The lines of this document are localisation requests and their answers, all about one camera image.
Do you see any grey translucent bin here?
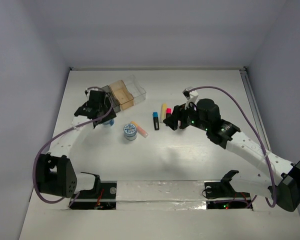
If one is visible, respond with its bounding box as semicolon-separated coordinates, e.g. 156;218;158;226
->
101;85;121;114

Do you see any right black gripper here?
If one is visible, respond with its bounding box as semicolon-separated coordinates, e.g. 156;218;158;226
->
162;99;210;132

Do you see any pink cap black highlighter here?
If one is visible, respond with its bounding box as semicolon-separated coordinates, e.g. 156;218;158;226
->
164;108;172;126

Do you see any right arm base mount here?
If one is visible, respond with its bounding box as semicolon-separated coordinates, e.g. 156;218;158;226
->
201;170;253;210

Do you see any blue cap black highlighter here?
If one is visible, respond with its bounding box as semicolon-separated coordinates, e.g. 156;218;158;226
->
152;112;160;131

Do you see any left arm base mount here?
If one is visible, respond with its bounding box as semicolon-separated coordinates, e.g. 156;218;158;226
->
68;172;117;210

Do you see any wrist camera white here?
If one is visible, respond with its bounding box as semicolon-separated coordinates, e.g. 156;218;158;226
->
182;86;199;110
84;86;102;96

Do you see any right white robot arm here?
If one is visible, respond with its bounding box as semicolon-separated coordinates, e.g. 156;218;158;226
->
163;98;300;212

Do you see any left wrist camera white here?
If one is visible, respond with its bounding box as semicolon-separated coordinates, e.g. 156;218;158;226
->
84;86;102;96

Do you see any silver tape strip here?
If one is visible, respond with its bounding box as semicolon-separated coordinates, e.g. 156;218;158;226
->
115;180;207;211

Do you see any white foam front board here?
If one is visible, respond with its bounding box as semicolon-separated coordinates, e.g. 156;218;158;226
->
20;196;300;240

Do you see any orange pastel highlighter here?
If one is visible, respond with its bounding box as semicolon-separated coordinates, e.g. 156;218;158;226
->
130;121;149;138

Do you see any clear plastic bin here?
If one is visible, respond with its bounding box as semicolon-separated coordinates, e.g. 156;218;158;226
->
123;75;147;105

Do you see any aluminium rail right edge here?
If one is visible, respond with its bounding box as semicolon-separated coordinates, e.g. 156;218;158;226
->
239;67;272;151

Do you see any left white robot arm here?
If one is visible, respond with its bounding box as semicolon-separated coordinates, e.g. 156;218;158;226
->
32;87;117;204

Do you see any amber translucent bin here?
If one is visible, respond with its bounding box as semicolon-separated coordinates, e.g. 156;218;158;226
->
109;80;134;111

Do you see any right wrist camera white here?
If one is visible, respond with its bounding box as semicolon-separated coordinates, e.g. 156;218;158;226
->
182;86;199;110

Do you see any yellow pastel highlighter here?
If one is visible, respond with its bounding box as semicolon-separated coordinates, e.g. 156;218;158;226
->
159;103;167;124

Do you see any blue white slime jar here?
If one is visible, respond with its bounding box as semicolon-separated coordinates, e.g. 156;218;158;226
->
102;118;115;128

